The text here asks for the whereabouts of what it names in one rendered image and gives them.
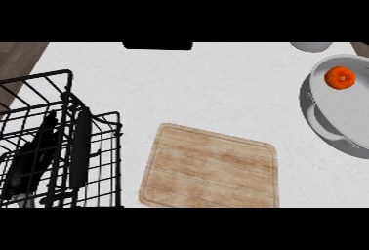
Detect black appliance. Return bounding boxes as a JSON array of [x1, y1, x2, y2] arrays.
[[121, 41, 195, 51]]

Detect grey metal pot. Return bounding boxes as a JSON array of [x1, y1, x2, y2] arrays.
[[299, 53, 369, 160]]

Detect grey round bowl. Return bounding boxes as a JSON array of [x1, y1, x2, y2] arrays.
[[288, 41, 336, 54]]

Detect black wire basket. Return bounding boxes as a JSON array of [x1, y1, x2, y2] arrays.
[[0, 68, 124, 209]]

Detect orange squash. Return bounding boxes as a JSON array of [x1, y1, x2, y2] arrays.
[[324, 65, 358, 91]]

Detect wooden cutting board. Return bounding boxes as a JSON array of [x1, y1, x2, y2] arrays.
[[138, 122, 281, 209]]

